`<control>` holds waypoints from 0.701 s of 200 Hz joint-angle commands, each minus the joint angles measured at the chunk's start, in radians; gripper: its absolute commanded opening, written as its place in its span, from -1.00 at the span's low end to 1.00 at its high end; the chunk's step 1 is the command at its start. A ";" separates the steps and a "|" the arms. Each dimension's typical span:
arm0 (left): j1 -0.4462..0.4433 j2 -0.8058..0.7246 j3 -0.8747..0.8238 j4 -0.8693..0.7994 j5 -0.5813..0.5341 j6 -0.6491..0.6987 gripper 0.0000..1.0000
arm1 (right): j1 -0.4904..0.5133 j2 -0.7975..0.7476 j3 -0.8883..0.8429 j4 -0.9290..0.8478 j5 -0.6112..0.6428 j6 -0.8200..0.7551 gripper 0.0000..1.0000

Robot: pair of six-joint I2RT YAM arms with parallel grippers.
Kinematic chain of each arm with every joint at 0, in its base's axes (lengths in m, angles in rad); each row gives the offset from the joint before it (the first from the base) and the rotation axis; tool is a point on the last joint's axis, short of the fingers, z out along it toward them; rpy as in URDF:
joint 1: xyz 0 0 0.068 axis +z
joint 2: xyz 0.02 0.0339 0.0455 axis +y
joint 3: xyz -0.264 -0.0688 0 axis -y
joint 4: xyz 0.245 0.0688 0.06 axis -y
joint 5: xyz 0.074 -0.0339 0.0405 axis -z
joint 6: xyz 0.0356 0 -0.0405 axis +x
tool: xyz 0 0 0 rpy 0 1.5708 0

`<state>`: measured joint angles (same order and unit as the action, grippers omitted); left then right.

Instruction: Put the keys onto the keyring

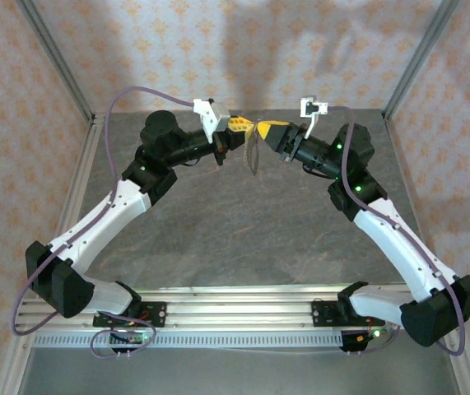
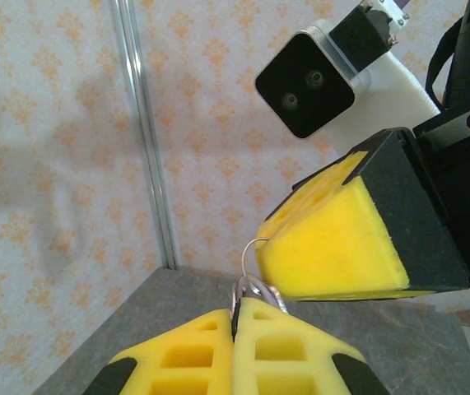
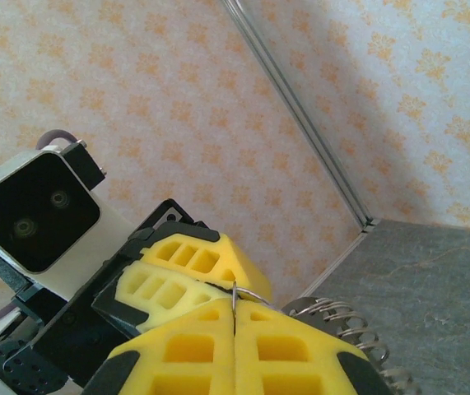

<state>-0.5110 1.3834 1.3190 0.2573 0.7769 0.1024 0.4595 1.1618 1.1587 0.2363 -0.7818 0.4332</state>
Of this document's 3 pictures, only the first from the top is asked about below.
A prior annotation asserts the white slotted cable duct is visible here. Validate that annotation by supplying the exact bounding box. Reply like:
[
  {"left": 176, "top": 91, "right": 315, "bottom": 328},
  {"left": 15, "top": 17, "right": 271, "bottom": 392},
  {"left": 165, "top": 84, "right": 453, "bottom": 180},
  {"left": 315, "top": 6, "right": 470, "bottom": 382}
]
[{"left": 32, "top": 332, "right": 345, "bottom": 349}]

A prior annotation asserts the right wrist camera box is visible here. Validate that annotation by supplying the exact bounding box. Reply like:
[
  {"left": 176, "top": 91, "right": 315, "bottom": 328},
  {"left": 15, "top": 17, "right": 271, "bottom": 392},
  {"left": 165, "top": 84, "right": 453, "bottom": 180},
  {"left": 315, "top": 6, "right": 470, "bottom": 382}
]
[{"left": 299, "top": 96, "right": 329, "bottom": 140}]

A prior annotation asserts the aluminium side rail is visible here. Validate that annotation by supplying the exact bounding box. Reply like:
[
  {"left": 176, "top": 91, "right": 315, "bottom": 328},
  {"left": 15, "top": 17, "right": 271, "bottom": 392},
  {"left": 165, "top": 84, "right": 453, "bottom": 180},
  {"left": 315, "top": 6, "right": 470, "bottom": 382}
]
[{"left": 36, "top": 114, "right": 106, "bottom": 297}]

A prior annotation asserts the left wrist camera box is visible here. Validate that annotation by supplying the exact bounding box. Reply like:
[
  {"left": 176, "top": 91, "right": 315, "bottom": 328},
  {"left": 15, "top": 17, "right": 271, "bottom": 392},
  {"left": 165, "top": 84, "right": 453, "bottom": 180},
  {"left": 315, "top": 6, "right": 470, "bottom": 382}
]
[{"left": 193, "top": 98, "right": 230, "bottom": 136}]

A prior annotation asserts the aluminium lower frame bar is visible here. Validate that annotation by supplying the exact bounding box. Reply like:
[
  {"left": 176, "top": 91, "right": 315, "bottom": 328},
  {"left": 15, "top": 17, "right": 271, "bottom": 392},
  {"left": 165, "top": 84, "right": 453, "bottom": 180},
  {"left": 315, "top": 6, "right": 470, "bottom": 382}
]
[
  {"left": 0, "top": 328, "right": 34, "bottom": 395},
  {"left": 442, "top": 328, "right": 470, "bottom": 395}
]

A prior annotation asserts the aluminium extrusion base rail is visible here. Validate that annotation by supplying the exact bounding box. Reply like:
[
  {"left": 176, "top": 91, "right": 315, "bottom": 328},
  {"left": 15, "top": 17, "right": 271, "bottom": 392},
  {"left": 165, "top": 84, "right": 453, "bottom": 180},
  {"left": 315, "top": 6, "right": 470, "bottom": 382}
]
[{"left": 14, "top": 282, "right": 465, "bottom": 332}]

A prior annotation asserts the grey metal lower shelf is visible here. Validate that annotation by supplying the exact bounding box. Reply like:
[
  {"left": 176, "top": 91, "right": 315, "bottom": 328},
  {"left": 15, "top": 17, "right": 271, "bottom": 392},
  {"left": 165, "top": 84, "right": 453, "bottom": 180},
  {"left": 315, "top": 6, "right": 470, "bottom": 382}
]
[{"left": 18, "top": 347, "right": 462, "bottom": 395}]

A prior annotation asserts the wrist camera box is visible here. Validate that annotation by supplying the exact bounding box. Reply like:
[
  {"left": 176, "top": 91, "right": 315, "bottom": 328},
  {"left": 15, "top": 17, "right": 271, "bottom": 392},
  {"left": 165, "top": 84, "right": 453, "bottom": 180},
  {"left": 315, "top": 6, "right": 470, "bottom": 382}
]
[
  {"left": 299, "top": 96, "right": 329, "bottom": 140},
  {"left": 193, "top": 98, "right": 230, "bottom": 136}
]

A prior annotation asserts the small electronics board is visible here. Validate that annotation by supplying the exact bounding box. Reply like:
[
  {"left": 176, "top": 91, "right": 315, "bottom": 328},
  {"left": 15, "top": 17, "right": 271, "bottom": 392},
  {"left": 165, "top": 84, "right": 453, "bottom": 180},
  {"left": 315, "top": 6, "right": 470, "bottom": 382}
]
[
  {"left": 109, "top": 328, "right": 156, "bottom": 346},
  {"left": 341, "top": 324, "right": 398, "bottom": 356}
]

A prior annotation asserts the aluminium frame post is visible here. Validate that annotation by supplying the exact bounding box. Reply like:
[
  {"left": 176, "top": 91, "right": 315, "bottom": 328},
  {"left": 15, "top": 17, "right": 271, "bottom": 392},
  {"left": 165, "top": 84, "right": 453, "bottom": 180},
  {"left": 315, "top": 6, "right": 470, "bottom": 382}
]
[
  {"left": 382, "top": 0, "right": 462, "bottom": 120},
  {"left": 14, "top": 0, "right": 96, "bottom": 124}
]

